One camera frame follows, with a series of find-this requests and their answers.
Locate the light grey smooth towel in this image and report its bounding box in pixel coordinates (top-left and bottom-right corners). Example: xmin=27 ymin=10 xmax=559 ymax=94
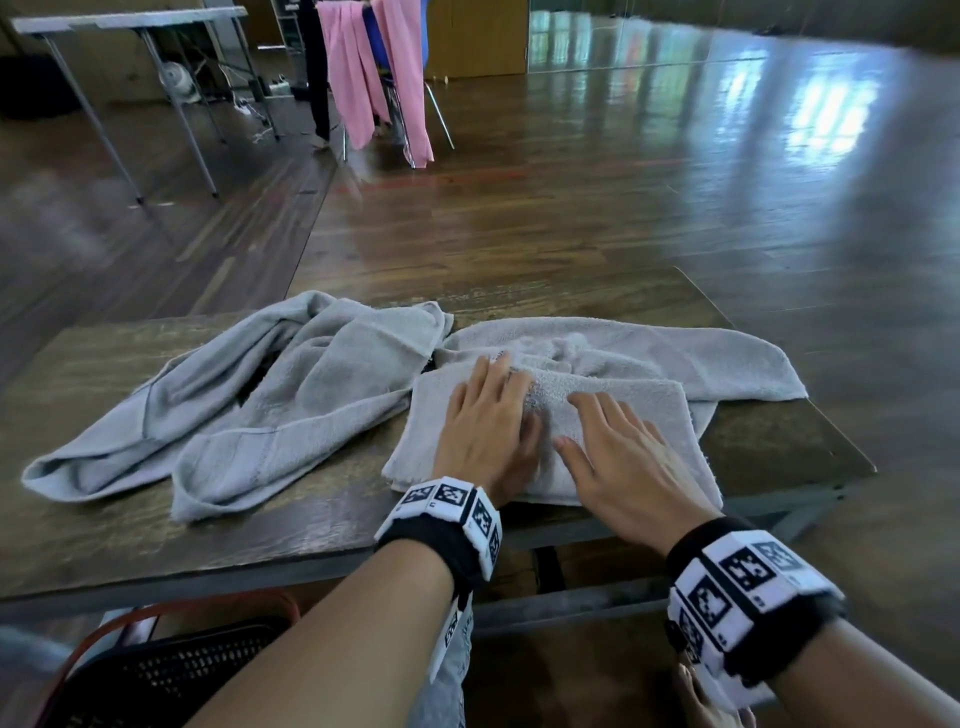
xmin=20 ymin=290 xmax=455 ymax=524

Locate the blue chair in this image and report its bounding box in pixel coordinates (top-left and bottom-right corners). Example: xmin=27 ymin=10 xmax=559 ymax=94
xmin=341 ymin=0 xmax=457 ymax=170

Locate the person's right forearm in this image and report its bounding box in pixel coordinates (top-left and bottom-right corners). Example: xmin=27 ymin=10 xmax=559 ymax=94
xmin=772 ymin=618 xmax=960 ymax=728

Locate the black left wrist marker band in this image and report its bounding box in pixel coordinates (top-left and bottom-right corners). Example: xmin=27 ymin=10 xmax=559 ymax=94
xmin=374 ymin=476 xmax=504 ymax=601

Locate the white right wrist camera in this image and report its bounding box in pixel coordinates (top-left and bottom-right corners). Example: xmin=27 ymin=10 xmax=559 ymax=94
xmin=674 ymin=659 xmax=774 ymax=714

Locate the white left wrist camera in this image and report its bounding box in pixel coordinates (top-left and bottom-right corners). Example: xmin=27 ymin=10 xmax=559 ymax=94
xmin=427 ymin=592 xmax=470 ymax=684

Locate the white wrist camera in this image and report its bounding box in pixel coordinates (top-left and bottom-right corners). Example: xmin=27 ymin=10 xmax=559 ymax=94
xmin=427 ymin=592 xmax=470 ymax=684
xmin=674 ymin=659 xmax=774 ymax=714

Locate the black right wrist marker band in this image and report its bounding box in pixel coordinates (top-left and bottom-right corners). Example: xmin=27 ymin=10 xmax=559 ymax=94
xmin=663 ymin=517 xmax=847 ymax=710

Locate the person's bare foot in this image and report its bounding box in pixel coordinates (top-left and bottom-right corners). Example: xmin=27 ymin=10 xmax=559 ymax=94
xmin=673 ymin=663 xmax=755 ymax=728

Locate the pink cloth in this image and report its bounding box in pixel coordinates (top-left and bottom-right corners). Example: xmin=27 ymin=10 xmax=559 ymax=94
xmin=372 ymin=0 xmax=435 ymax=169
xmin=316 ymin=0 xmax=391 ymax=151

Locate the white floor fan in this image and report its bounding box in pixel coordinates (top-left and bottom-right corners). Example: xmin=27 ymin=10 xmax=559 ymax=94
xmin=159 ymin=61 xmax=202 ymax=105

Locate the yellow wooden door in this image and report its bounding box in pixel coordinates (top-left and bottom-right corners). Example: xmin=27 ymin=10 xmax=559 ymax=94
xmin=423 ymin=0 xmax=530 ymax=80

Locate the black wrist marker band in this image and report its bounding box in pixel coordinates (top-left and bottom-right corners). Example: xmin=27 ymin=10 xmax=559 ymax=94
xmin=374 ymin=476 xmax=504 ymax=601
xmin=663 ymin=517 xmax=847 ymax=710

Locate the grey folding table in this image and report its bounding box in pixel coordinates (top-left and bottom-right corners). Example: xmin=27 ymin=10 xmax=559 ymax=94
xmin=11 ymin=5 xmax=283 ymax=208

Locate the person's right hand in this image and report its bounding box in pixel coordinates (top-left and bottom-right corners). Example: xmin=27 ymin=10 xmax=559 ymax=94
xmin=553 ymin=391 xmax=721 ymax=560

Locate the person's left hand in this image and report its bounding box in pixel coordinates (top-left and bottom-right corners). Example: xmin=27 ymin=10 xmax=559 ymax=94
xmin=433 ymin=352 xmax=543 ymax=511

